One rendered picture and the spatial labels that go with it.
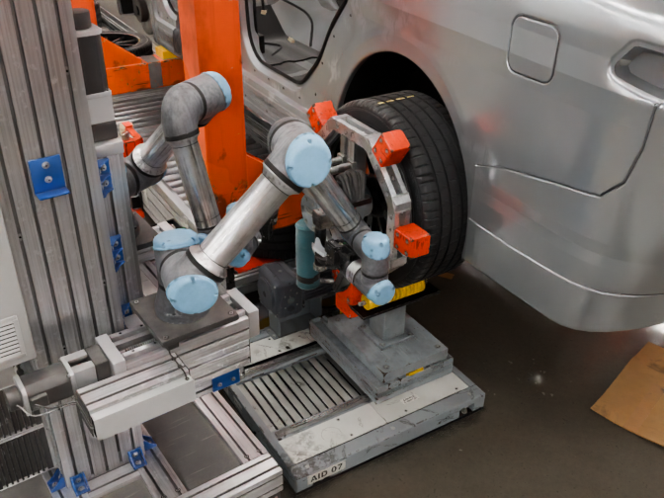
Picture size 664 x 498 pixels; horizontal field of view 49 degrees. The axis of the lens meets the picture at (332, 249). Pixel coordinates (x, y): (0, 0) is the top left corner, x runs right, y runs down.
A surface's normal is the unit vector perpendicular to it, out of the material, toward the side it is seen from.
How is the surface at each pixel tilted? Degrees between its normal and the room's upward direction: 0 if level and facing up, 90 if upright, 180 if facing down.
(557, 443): 0
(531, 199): 90
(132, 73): 90
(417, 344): 0
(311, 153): 85
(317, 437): 0
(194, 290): 95
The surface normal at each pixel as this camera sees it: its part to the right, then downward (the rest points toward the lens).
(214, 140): 0.52, 0.44
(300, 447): 0.01, -0.86
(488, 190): -0.85, 0.26
